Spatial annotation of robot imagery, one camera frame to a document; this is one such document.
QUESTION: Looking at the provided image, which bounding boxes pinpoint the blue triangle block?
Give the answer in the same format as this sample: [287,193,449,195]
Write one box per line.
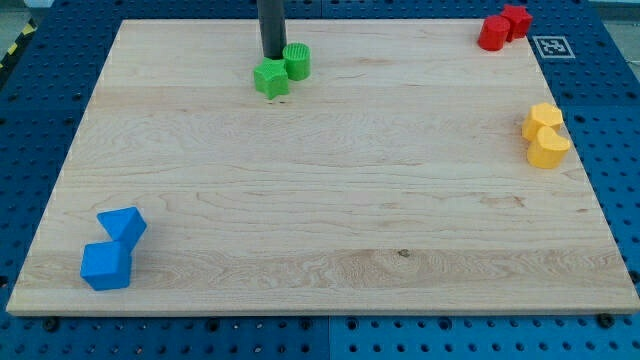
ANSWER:
[97,207,147,252]

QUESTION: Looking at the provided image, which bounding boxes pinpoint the green star block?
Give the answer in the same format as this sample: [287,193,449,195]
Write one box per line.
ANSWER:
[253,58,289,100]

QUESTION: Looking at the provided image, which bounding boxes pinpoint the wooden board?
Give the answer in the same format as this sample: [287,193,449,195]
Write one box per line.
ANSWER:
[7,19,639,317]

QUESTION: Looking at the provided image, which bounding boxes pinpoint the yellow hexagon block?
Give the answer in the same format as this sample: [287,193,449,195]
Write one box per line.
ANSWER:
[521,102,564,142]

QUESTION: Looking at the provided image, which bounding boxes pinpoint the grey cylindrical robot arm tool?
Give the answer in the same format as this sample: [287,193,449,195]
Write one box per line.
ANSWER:
[256,0,287,60]

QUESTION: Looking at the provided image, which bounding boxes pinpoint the red cylinder block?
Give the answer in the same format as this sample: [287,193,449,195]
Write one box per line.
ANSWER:
[477,15,511,51]

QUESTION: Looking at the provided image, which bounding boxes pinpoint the blue cube block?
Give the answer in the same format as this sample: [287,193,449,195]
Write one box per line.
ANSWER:
[80,241,132,291]

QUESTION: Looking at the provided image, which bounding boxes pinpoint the yellow heart block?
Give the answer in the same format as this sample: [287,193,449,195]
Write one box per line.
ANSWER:
[526,126,571,169]

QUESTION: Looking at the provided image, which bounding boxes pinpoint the green cylinder block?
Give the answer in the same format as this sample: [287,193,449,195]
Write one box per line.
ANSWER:
[282,43,311,81]

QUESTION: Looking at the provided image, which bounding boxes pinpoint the white fiducial marker tag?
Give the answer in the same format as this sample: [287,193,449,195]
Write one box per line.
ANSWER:
[532,35,575,59]

